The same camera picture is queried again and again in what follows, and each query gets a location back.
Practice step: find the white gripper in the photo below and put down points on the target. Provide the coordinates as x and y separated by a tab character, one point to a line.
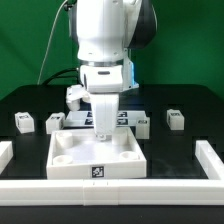
103	84

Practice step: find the white square tabletop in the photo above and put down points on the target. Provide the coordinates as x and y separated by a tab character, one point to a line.
78	154

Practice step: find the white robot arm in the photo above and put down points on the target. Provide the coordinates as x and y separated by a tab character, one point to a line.
105	30

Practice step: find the white U-shaped fence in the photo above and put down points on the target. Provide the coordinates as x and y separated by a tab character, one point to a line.
208	191

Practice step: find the white marker base plate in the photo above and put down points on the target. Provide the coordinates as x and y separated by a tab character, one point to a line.
84	118

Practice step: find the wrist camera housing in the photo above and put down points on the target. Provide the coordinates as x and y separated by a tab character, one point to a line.
74	95

